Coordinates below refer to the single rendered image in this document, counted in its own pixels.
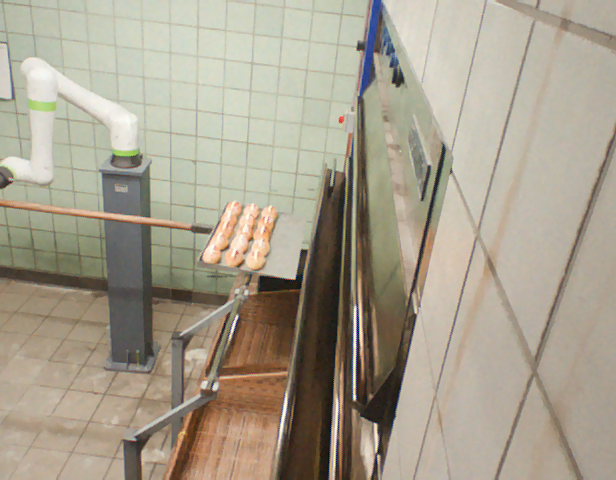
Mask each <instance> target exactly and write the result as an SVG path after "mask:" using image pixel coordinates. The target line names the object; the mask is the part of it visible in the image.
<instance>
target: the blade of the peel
mask: <svg viewBox="0 0 616 480"><path fill-rule="evenodd" d="M230 203H231V202H227V203H226V205H225V207H224V209H223V211H222V213H221V215H220V217H219V219H218V221H217V224H216V226H215V228H214V229H213V231H212V233H211V235H210V237H209V239H208V241H207V243H206V245H205V247H204V249H203V251H201V254H200V256H199V258H198V260H197V267H199V268H208V269H216V270H223V271H232V272H240V273H248V274H255V275H264V276H272V277H280V278H288V279H295V278H296V273H297V268H298V262H299V257H300V251H301V246H302V240H303V235H304V230H305V225H306V219H307V216H300V215H295V214H290V213H284V212H279V211H277V217H276V219H275V220H274V228H273V229H272V231H270V234H271V236H270V239H269V241H268V243H269V247H270V248H269V251H268V254H267V255H266V256H264V258H265V263H264V265H263V266H262V268H260V269H258V270H251V269H249V268H248V266H247V264H246V260H247V257H248V255H249V254H250V253H251V251H252V249H251V247H252V244H253V243H254V241H255V240H254V233H255V231H257V230H258V229H259V227H258V225H259V221H260V220H261V218H262V217H263V216H262V213H263V211H264V208H259V210H260V214H259V216H258V217H257V218H255V226H254V227H253V228H252V230H253V236H252V238H251V239H250V240H249V241H248V248H247V250H246V251H245V253H244V254H243V261H242V263H241V264H240V265H239V266H237V267H231V266H227V265H226V264H225V256H226V254H227V251H229V250H230V249H231V248H232V242H233V240H234V239H235V238H236V237H237V231H238V229H239V228H240V227H241V226H240V219H241V217H242V216H243V215H244V210H245V208H246V207H247V205H242V204H240V205H241V207H242V211H241V213H240V214H239V215H238V216H237V224H236V225H235V226H234V234H233V235H232V237H230V238H227V239H229V244H227V246H226V248H225V249H223V250H220V253H221V258H220V260H219V262H218V263H216V264H214V263H209V262H205V261H204V258H203V256H204V251H205V249H206V248H207V247H208V246H209V245H211V240H212V238H213V237H214V236H215V235H216V234H217V229H218V227H219V226H220V225H221V218H222V215H223V214H224V213H225V209H226V207H227V205H228V204H230Z"/></svg>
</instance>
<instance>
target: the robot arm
mask: <svg viewBox="0 0 616 480"><path fill-rule="evenodd" d="M20 73H21V76H22V78H23V79H24V80H25V81H26V91H27V111H29V119H30V132H31V156H30V157H31V161H28V160H23V159H20V158H17V157H9V158H7V159H4V160H3V161H2V162H1V164H0V189H4V188H6V187H8V186H9V185H10V184H12V183H13V182H15V181H16V182H24V183H30V184H33V185H37V186H48V185H50V184H51V183H52V182H53V181H54V178H55V171H54V161H53V139H54V127H55V118H56V112H57V110H56V108H57V97H59V98H61V99H63V100H65V102H67V103H70V104H72V105H73V106H75V107H77V108H79V109H80V110H82V111H84V112H85V113H87V114H88V115H91V116H92V117H94V118H95V119H97V120H98V121H99V123H101V124H102V125H103V126H105V127H106V128H107V129H108V130H109V131H111V143H112V150H113V156H112V159H111V160H110V163H111V165H112V166H114V167H117V168H136V167H139V166H141V164H142V160H141V159H142V158H143V154H140V150H139V148H140V143H139V118H138V117H137V115H135V114H132V113H130V112H128V111H127V110H126V109H124V108H123V107H122V106H120V105H118V104H116V103H113V102H110V101H108V100H106V99H103V97H101V96H99V95H97V94H95V93H93V92H92V91H89V90H87V89H85V88H83V87H82V86H80V85H78V84H77V83H75V82H73V81H72V80H69V79H68V77H66V76H65V75H63V74H62V73H60V72H59V71H57V70H56V69H55V68H53V67H51V66H50V65H48V64H47V63H46V62H44V61H43V60H41V59H38V57H29V58H27V60H25V61H24V62H23V63H22V65H21V68H20Z"/></svg>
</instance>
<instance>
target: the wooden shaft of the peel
mask: <svg viewBox="0 0 616 480"><path fill-rule="evenodd" d="M0 207H4V208H13V209H20V210H29V211H37V212H46V213H54V214H62V215H71V216H78V217H87V218H95V219H103V220H112V221H120V222H127V223H136V225H144V226H153V227H161V228H169V229H178V230H185V231H191V224H187V222H179V221H170V220H162V219H155V218H146V217H138V216H130V215H121V214H113V213H104V212H96V211H89V210H80V209H72V208H63V207H55V206H47V205H38V204H31V203H22V202H14V201H6V199H0Z"/></svg>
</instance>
